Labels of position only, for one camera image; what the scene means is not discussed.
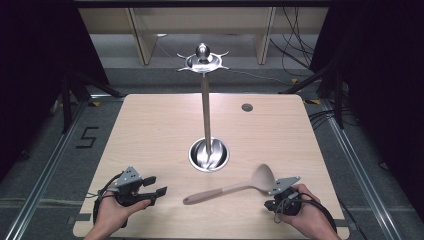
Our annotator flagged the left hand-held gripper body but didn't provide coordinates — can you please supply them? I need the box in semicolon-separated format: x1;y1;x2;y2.
106;166;156;207

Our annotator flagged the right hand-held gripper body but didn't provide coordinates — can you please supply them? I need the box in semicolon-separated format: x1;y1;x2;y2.
263;175;303;217

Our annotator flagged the beige silicone spatula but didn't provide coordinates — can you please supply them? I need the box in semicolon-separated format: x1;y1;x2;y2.
182;163;278;206

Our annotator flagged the steel utensil rack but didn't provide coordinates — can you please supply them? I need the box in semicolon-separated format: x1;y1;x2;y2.
176;42;231;173

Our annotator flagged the person's left hand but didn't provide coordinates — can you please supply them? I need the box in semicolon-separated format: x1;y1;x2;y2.
94;191;152;238

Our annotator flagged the person's right hand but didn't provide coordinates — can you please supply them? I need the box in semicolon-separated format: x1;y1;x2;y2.
277;183;332;238

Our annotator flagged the light wooden shelf unit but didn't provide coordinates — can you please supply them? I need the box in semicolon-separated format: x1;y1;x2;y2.
78;7;330;66

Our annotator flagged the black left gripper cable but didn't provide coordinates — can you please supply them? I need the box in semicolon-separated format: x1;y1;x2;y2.
87;172;125;225

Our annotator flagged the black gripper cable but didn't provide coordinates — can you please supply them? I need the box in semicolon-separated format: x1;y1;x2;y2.
87;172;125;225
273;191;338;234

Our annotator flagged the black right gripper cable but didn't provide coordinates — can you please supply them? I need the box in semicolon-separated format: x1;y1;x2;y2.
273;191;338;234

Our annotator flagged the aluminium floor rail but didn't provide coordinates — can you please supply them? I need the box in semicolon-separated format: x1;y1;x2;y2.
3;94;125;240
303;98;406;240

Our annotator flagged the bundle of black floor cables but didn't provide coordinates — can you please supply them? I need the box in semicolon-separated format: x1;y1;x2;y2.
268;7;359;131

